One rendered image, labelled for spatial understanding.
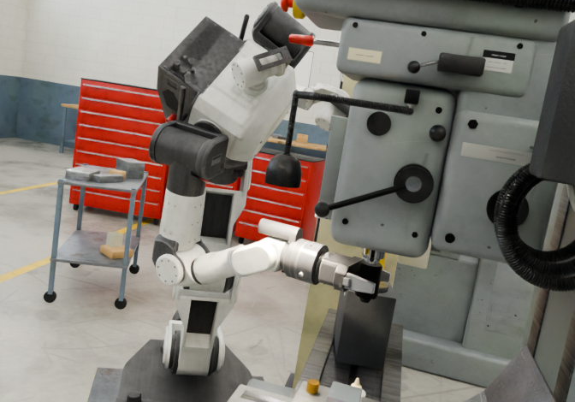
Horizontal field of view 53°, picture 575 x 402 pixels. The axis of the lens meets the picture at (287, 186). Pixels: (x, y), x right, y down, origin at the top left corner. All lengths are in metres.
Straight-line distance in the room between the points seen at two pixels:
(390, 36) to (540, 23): 0.24
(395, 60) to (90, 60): 10.93
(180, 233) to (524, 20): 0.85
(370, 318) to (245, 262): 0.36
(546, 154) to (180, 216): 0.84
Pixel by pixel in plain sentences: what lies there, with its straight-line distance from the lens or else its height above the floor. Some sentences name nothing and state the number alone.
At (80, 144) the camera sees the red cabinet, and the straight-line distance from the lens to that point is 6.67.
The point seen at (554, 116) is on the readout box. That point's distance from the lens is 0.83.
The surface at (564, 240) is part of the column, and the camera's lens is 1.30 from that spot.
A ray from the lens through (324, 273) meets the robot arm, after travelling 1.21.
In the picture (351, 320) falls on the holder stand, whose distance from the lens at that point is 1.45.
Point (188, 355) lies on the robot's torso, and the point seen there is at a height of 0.71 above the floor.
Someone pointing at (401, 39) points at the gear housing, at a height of 1.70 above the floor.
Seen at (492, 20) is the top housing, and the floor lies 1.75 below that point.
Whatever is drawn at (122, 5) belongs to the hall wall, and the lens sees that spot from 11.64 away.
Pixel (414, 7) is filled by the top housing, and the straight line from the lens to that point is 1.06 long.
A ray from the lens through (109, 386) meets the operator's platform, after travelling 2.42.
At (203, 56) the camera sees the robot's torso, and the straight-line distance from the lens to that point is 1.45.
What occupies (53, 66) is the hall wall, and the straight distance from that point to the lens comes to 12.25.
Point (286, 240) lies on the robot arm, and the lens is 1.28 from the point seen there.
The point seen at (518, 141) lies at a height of 1.56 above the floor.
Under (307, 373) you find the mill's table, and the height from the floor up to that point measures 0.95.
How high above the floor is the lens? 1.57
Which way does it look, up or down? 8 degrees down
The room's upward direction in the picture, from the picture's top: 9 degrees clockwise
